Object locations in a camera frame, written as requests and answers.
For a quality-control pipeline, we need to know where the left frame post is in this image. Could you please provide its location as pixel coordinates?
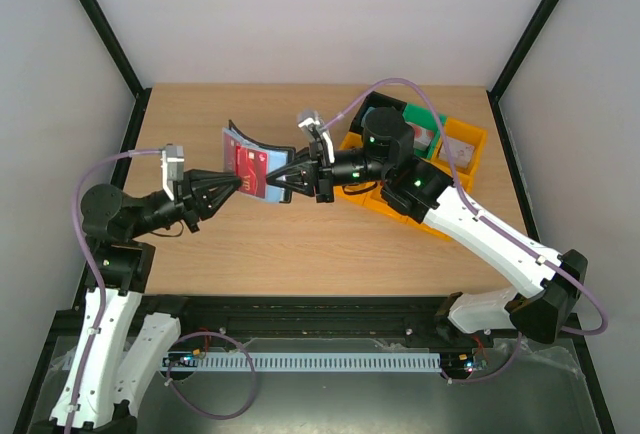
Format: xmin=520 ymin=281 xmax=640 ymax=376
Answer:
xmin=52 ymin=0 xmax=152 ymax=100

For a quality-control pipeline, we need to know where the black bin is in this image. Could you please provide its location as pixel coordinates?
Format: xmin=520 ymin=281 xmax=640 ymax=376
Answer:
xmin=349 ymin=91 xmax=407 ymax=135

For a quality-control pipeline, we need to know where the yellow bin front middle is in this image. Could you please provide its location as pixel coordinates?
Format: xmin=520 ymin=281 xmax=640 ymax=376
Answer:
xmin=363 ymin=184 xmax=407 ymax=224

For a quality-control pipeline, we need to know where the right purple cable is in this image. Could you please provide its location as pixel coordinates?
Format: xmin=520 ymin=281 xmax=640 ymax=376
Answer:
xmin=319 ymin=77 xmax=610 ymax=388

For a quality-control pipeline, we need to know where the white pink card stack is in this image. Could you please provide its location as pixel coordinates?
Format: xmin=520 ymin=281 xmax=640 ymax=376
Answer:
xmin=438 ymin=137 xmax=475 ymax=170

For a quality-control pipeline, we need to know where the right frame post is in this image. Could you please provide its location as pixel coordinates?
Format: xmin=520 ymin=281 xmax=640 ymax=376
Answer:
xmin=489 ymin=0 xmax=588 ymax=95

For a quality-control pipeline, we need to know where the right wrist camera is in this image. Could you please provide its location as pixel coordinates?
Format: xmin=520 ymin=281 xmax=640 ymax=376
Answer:
xmin=297 ymin=109 xmax=335 ymax=165

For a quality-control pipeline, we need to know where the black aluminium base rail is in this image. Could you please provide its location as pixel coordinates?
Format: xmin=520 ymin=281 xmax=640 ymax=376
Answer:
xmin=118 ymin=295 xmax=474 ymax=351

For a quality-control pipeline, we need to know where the frame post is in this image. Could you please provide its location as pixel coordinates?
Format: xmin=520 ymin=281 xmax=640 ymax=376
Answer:
xmin=489 ymin=0 xmax=588 ymax=95
xmin=52 ymin=0 xmax=152 ymax=100

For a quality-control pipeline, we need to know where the yellow bin front left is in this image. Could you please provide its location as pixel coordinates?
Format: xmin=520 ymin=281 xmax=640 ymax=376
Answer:
xmin=333 ymin=131 xmax=378 ymax=206

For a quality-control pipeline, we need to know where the slotted cable duct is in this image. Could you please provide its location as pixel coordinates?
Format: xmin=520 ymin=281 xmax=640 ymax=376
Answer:
xmin=172 ymin=352 xmax=441 ymax=373

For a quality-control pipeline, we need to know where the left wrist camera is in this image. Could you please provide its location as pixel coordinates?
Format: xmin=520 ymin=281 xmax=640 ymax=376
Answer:
xmin=161 ymin=144 xmax=185 ymax=201

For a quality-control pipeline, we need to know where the yellow bin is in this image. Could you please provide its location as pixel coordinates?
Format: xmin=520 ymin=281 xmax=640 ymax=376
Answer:
xmin=443 ymin=117 xmax=488 ymax=193
xmin=404 ymin=215 xmax=452 ymax=241
xmin=363 ymin=184 xmax=407 ymax=224
xmin=333 ymin=131 xmax=378 ymax=206

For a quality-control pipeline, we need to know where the black leather card holder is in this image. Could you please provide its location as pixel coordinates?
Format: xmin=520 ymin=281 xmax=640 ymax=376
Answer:
xmin=222 ymin=120 xmax=296 ymax=204

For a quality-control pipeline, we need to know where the green bin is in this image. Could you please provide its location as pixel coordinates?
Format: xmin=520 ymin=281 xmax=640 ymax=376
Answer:
xmin=403 ymin=104 xmax=440 ymax=159

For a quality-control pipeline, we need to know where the white red circle card stack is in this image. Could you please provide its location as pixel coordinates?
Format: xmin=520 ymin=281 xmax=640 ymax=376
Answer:
xmin=410 ymin=123 xmax=435 ymax=151

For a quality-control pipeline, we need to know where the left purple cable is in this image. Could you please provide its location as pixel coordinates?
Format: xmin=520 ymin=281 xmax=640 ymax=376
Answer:
xmin=63 ymin=147 xmax=164 ymax=434

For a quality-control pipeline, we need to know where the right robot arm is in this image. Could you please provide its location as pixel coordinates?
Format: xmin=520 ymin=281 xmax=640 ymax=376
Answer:
xmin=266 ymin=107 xmax=588 ymax=346

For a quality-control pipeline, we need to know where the yellow bin front right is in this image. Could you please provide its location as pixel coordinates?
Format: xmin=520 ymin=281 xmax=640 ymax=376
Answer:
xmin=404 ymin=215 xmax=452 ymax=241

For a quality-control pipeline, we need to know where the yellow bin back right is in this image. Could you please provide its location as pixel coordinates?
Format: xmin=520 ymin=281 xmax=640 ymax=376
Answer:
xmin=443 ymin=117 xmax=488 ymax=193

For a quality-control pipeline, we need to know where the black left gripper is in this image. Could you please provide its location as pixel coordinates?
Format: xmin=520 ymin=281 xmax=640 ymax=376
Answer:
xmin=129 ymin=168 xmax=242 ymax=238

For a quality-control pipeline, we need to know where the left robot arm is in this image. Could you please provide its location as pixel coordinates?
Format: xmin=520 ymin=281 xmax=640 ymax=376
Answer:
xmin=29 ymin=169 xmax=242 ymax=433

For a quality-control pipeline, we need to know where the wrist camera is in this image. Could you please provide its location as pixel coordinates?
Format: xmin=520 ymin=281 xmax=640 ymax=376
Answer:
xmin=161 ymin=144 xmax=185 ymax=201
xmin=297 ymin=109 xmax=335 ymax=165

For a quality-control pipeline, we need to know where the purple cable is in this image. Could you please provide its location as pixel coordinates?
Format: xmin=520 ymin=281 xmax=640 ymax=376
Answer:
xmin=63 ymin=147 xmax=164 ymax=434
xmin=319 ymin=77 xmax=610 ymax=388

